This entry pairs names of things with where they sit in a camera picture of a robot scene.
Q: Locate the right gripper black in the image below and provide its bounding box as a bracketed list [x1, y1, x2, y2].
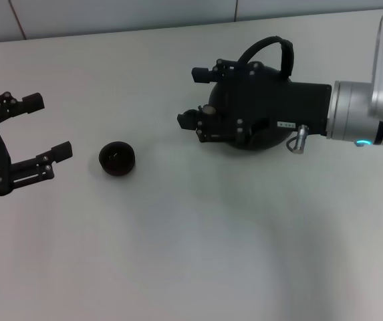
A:
[191, 59, 332, 150]

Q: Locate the black round teapot with handle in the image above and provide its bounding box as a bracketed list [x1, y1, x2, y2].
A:
[184, 35, 295, 152]

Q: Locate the small dark teacup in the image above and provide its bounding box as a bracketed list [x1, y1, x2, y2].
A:
[98, 140, 136, 177]

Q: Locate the silver connector plug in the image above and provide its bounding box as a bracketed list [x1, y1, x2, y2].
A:
[293, 124, 309, 154]

